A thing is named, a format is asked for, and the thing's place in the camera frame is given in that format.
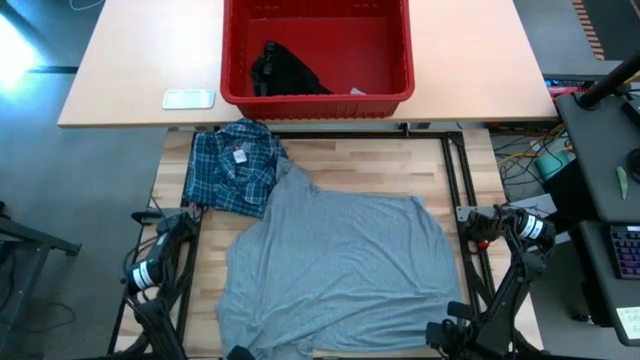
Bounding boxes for dark keyboard with blue keys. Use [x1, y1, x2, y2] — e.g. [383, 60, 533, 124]
[609, 224, 640, 280]

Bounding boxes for red electronic device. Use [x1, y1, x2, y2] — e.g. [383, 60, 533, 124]
[544, 77, 591, 99]

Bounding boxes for black round object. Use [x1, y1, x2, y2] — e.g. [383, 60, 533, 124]
[625, 147, 640, 184]

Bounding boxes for blue plaid pajama pants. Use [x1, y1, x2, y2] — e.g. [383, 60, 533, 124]
[183, 192, 269, 219]

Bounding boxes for red plastic laundry bin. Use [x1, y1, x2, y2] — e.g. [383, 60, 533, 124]
[219, 0, 416, 121]

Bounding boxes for white cardboard box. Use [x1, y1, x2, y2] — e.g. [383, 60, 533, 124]
[504, 193, 559, 217]

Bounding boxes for black pole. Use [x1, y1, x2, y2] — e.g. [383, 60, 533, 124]
[577, 52, 640, 111]

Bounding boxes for black metal stand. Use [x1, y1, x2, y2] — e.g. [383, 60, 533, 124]
[0, 199, 84, 346]

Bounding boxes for black crumpled garment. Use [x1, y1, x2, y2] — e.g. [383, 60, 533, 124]
[249, 40, 334, 97]

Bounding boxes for black side desk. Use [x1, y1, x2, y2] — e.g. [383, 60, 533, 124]
[555, 92, 640, 224]

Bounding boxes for black aluminium table frame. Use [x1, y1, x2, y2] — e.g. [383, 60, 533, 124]
[107, 124, 551, 360]

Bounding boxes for yellow cable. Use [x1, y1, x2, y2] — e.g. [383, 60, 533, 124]
[494, 124, 574, 166]

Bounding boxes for white paper note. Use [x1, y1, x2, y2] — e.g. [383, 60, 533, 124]
[615, 305, 640, 341]

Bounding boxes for small green item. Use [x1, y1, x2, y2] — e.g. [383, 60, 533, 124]
[615, 165, 629, 201]

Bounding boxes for light wooden desk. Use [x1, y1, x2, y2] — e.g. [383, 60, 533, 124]
[57, 0, 560, 129]

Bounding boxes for blue plaid garment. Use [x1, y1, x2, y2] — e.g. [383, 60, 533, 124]
[183, 118, 289, 209]

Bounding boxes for grey garment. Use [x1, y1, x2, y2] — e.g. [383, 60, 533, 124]
[215, 157, 462, 360]

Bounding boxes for black keyboard tray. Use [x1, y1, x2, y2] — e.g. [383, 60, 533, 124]
[579, 219, 640, 347]

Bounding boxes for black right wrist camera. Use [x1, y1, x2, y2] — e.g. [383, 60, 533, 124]
[446, 300, 475, 321]

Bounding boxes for small black bar-shaped object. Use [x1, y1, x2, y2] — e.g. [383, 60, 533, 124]
[130, 209, 166, 225]

